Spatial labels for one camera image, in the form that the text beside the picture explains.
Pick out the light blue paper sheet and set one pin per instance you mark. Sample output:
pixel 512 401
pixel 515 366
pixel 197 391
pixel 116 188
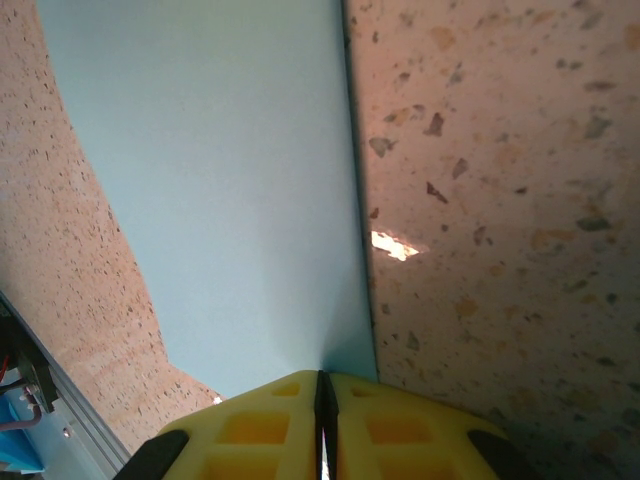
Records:
pixel 225 175

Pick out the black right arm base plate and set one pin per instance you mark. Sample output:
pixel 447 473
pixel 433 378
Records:
pixel 32 372

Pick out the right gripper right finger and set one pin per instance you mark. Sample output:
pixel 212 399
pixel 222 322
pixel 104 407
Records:
pixel 410 440

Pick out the aluminium mounting rail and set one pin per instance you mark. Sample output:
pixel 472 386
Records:
pixel 75 425

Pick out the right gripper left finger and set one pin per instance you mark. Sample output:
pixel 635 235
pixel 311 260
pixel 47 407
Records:
pixel 240 440

